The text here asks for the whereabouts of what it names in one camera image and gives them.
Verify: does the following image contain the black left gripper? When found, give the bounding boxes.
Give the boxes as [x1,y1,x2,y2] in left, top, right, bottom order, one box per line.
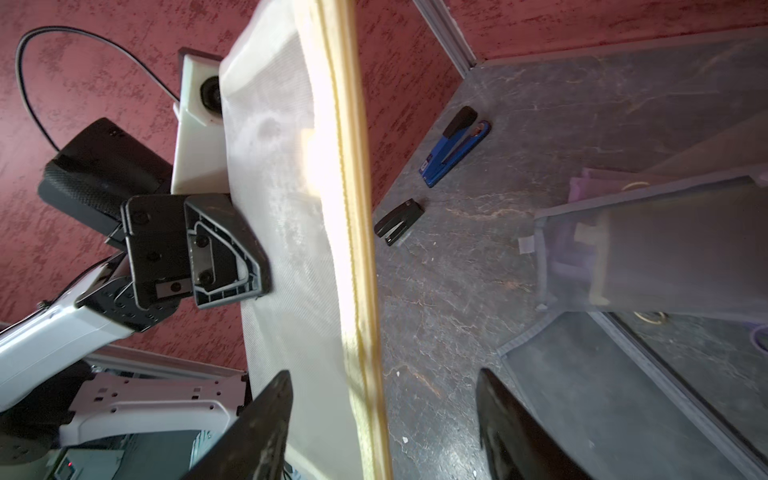
[122,194,272,309]

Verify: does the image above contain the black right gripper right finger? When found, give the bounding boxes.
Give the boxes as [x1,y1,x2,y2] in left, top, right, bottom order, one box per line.
[475,368,590,479]

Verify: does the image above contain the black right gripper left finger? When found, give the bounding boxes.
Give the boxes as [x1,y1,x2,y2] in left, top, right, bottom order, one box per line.
[183,370,294,480]

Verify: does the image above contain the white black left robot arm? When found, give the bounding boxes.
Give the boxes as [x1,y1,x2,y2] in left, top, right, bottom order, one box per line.
[1,118,271,466]

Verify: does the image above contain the dark grey mesh pouch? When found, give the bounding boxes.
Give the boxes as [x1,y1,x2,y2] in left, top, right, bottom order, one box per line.
[498,312,767,479]

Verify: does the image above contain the far yellow trimmed pouch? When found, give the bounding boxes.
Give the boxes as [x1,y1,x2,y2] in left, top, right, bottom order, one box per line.
[220,1,392,479]

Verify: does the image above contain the small black box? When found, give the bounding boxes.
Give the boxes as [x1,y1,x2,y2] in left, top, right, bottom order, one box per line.
[374,199,424,246]

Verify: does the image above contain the blue black stapler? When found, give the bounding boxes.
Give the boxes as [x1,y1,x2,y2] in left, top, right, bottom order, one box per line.
[419,106,492,188]

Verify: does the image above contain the aluminium left corner post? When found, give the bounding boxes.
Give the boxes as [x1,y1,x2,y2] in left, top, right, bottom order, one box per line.
[413,0,477,78]

